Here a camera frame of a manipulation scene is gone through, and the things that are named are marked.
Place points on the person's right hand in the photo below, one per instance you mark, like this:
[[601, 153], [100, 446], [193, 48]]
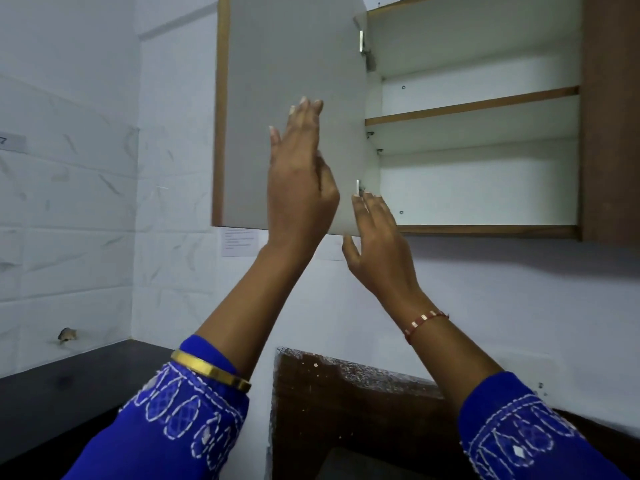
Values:
[[385, 259]]

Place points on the person's left hand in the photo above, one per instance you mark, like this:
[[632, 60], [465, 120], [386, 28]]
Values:
[[300, 194]]

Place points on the brown wooden cabinet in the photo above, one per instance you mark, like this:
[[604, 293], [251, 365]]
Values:
[[475, 189]]

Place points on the brown wooden cabinet door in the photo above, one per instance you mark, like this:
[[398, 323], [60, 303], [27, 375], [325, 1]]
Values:
[[610, 119], [295, 44]]

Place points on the person's left forearm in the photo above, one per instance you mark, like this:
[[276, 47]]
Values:
[[250, 309]]

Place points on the metal cabinet door hinge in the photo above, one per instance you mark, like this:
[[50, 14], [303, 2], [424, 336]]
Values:
[[358, 187], [364, 44]]

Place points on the white cabinet shelf board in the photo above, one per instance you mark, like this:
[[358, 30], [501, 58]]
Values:
[[475, 124]]

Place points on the printed paper sheet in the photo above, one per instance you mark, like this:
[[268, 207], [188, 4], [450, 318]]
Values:
[[240, 242]]

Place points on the gold bangle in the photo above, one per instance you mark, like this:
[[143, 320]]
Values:
[[210, 370]]

